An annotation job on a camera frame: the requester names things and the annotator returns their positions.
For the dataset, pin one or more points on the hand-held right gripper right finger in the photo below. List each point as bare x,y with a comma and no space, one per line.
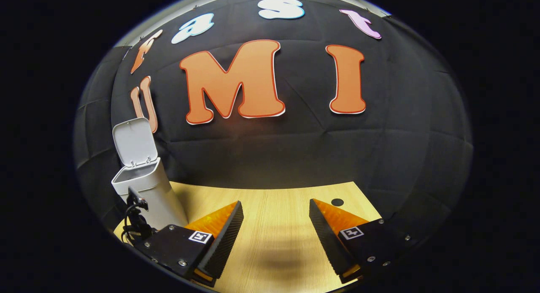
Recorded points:
327,238

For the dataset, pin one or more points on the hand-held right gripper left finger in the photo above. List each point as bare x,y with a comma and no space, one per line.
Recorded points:
223,238

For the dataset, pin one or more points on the white desktop garbage bin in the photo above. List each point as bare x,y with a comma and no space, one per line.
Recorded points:
156,191

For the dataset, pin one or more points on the wooden desktop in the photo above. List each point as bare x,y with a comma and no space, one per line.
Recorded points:
274,217

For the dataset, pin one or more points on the black round desk grommet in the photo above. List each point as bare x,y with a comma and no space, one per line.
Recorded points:
337,202

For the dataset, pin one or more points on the black backdrop cloth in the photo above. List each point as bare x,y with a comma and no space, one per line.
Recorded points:
295,153

